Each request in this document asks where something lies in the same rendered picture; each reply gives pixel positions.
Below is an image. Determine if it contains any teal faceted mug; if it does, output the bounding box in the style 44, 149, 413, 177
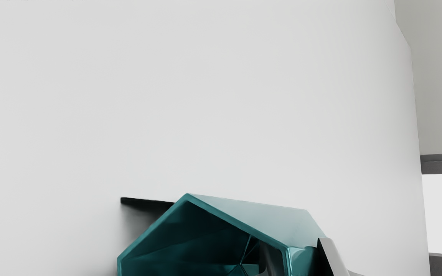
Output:
117, 193, 328, 276

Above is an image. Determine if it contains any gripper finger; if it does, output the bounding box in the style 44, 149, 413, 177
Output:
317, 237, 364, 276

